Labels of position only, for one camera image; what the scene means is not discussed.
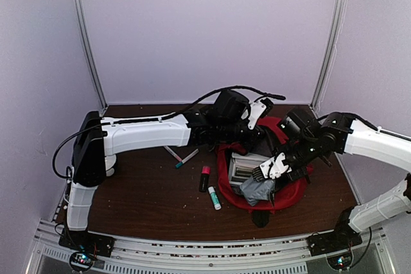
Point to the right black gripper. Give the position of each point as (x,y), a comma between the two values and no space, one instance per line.
(300,173)

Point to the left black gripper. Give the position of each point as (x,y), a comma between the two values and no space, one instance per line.
(259,135)

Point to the grey ianra magazine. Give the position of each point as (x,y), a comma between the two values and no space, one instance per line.
(241,167)

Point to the red backpack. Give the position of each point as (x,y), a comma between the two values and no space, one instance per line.
(286,194)

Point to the grey pencil case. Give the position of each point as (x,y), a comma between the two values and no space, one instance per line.
(254,191)

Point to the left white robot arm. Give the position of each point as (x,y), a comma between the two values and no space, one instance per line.
(223,116)

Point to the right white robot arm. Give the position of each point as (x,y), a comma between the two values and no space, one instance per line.
(349,134)

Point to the pink black highlighter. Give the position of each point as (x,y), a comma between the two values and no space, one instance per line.
(204,179)

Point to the white glue stick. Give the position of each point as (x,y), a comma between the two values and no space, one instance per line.
(214,198)

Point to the white teal marker pen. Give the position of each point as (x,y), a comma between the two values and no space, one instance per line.
(186,159)

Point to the white pink marker pen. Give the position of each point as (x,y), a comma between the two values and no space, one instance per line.
(171,152)

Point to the white and black bowl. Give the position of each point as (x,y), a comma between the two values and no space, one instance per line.
(110,162)

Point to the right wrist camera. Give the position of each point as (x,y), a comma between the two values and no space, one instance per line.
(272,168)

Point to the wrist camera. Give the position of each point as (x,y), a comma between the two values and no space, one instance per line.
(272,168)
(258,109)

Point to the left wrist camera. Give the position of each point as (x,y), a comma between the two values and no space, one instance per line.
(258,109)

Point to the front aluminium rail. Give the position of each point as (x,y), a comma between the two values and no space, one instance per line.
(276,255)

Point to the right aluminium frame post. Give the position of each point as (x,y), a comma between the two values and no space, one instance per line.
(329,55)

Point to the aluminium frame post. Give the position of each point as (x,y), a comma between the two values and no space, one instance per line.
(329,55)
(89,57)

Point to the left aluminium frame post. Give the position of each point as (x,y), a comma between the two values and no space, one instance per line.
(89,57)

